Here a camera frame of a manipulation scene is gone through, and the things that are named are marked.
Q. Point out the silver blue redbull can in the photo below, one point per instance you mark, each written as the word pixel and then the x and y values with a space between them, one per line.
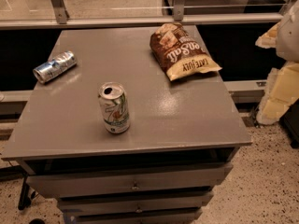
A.
pixel 56 66

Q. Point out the grey metal railing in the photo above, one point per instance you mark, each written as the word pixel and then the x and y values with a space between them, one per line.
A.
pixel 39 14

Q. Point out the grey drawer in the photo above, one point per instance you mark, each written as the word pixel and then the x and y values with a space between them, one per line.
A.
pixel 137 203
pixel 126 181
pixel 171 216

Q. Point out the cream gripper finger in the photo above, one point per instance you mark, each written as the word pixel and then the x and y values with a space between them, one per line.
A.
pixel 281 91
pixel 269 39

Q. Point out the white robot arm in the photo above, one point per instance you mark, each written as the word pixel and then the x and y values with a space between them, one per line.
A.
pixel 288 35

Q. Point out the grey drawer cabinet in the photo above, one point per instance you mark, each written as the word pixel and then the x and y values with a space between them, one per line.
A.
pixel 61 129

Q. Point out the top grey drawer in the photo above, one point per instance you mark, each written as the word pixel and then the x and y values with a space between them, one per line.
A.
pixel 126 181

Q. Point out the middle grey drawer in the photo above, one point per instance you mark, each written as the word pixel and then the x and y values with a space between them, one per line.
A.
pixel 137 203

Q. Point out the bottom grey drawer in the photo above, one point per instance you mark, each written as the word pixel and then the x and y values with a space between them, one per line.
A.
pixel 171 216

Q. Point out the brown chip bag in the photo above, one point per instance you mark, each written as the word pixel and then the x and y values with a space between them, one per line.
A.
pixel 179 54

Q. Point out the white green 7up can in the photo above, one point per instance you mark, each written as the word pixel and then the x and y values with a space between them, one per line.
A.
pixel 114 107

